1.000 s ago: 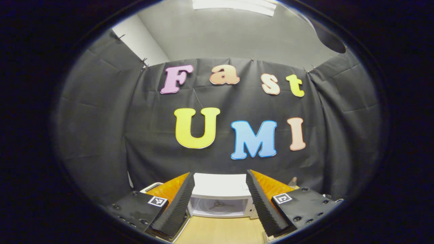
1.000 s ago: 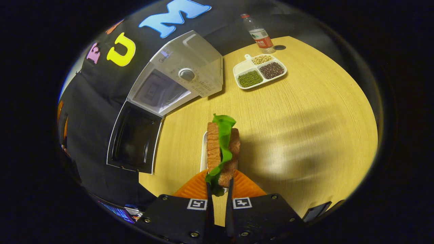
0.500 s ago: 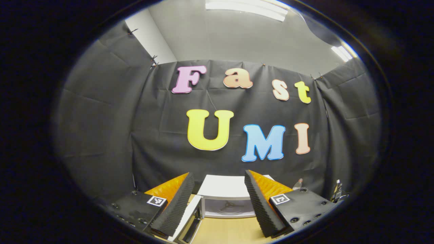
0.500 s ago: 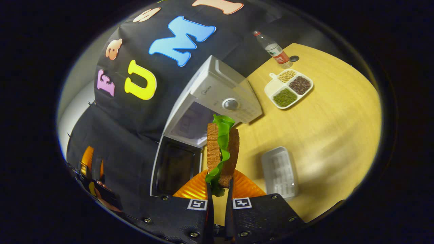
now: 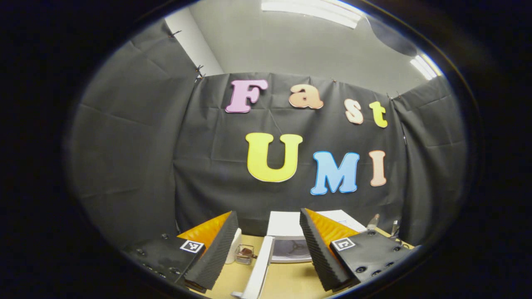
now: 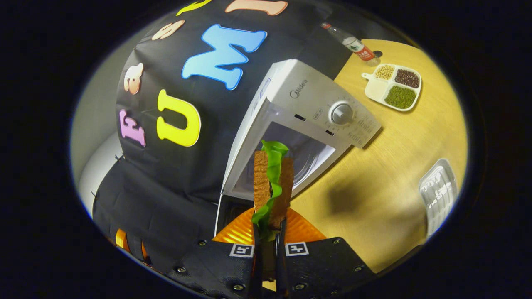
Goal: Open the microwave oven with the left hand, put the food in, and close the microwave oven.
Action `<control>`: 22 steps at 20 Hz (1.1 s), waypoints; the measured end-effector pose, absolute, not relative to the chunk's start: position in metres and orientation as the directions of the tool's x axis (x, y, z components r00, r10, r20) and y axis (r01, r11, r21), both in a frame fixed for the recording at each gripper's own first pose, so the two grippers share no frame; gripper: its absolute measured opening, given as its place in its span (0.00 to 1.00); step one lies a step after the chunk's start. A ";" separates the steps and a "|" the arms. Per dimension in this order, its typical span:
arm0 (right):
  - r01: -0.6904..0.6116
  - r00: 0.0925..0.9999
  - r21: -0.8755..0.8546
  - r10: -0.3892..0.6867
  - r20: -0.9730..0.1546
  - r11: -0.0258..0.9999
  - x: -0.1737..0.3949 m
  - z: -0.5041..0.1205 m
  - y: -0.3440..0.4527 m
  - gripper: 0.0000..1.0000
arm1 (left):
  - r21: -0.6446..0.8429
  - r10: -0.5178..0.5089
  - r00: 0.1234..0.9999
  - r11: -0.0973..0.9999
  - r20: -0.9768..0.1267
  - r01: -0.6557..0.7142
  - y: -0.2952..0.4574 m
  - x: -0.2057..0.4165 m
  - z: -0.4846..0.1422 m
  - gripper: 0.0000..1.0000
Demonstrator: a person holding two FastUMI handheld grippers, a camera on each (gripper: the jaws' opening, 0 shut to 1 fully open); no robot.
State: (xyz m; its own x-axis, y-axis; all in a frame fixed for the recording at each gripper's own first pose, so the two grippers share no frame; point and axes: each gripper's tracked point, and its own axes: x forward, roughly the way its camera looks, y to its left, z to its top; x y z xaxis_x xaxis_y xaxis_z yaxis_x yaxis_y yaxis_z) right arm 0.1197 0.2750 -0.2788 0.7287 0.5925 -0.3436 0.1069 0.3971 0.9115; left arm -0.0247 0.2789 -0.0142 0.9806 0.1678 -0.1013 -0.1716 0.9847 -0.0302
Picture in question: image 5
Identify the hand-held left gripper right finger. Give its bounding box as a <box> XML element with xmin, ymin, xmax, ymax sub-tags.
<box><xmin>298</xmin><ymin>207</ymin><xmax>415</xmax><ymax>292</ymax></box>

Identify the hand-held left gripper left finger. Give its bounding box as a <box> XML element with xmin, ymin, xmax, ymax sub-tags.
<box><xmin>124</xmin><ymin>211</ymin><xmax>240</xmax><ymax>291</ymax></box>

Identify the white microwave oven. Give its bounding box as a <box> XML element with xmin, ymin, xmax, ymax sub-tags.
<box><xmin>231</xmin><ymin>210</ymin><xmax>368</xmax><ymax>299</ymax></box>

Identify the black backdrop cloth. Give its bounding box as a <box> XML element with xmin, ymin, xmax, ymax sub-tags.
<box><xmin>66</xmin><ymin>19</ymin><xmax>468</xmax><ymax>250</ymax></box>

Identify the ceiling light panel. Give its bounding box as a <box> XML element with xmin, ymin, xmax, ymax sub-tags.
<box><xmin>409</xmin><ymin>54</ymin><xmax>443</xmax><ymax>80</ymax></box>
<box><xmin>261</xmin><ymin>0</ymin><xmax>363</xmax><ymax>29</ymax></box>

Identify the wire utensil basket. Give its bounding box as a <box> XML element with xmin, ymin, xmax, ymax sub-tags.
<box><xmin>236</xmin><ymin>244</ymin><xmax>258</xmax><ymax>265</ymax></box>

